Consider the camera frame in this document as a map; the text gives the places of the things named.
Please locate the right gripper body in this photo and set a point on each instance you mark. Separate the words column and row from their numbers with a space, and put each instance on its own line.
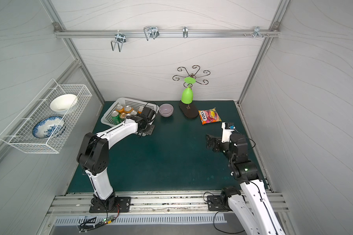
column 214, row 142

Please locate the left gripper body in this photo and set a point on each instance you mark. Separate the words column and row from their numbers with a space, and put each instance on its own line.
column 148, row 129

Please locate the white plastic basket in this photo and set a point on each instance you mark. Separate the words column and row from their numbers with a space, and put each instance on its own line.
column 135, row 104

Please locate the orange Fanta can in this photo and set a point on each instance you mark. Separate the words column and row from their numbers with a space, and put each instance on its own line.
column 140, row 109

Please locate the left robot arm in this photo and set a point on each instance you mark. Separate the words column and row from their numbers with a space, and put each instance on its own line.
column 93, row 155

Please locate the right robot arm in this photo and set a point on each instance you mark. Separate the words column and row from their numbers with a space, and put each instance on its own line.
column 253, row 208

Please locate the orange can back middle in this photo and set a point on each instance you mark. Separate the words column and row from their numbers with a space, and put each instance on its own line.
column 128, row 109

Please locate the green beer can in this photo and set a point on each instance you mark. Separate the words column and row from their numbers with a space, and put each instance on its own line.
column 122, row 116

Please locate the pink bowl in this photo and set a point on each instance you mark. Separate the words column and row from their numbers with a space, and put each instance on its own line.
column 166, row 110

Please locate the colourful snack bag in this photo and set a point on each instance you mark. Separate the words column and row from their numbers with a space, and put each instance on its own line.
column 209, row 116

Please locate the green Sprite can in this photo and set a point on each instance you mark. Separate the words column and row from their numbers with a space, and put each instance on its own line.
column 115, row 118

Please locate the orange can back left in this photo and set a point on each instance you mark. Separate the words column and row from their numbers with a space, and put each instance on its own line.
column 120, row 108

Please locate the black metal cup stand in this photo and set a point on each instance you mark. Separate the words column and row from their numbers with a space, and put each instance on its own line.
column 190, row 110

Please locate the green plastic wine glass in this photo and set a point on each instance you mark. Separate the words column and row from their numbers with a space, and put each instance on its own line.
column 187, row 94

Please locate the white ceramic bowl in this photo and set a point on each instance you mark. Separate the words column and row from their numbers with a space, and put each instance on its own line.
column 64, row 104

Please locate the double metal hook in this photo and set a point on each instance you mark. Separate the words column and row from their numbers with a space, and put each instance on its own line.
column 118, row 42

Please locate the metal loop hook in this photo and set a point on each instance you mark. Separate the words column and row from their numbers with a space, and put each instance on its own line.
column 151, row 32

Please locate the blue patterned plate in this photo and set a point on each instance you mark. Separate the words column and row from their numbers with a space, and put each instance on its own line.
column 48, row 127

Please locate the small metal hook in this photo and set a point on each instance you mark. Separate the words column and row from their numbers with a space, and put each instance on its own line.
column 185, row 32

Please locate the right metal hook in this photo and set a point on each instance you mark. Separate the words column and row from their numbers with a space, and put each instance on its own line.
column 256, row 33

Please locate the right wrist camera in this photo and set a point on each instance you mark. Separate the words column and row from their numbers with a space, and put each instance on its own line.
column 228, row 128

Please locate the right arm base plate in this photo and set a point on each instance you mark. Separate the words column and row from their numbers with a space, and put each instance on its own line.
column 214, row 203

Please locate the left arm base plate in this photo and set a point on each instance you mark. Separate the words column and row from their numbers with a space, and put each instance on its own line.
column 122, row 204

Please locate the white wire wall basket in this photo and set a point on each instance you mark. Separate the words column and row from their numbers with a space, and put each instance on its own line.
column 19, row 135

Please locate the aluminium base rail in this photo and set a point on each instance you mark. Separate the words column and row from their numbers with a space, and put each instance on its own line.
column 145, row 202

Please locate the aluminium top rail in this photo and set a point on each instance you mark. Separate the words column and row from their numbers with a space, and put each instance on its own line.
column 136, row 34

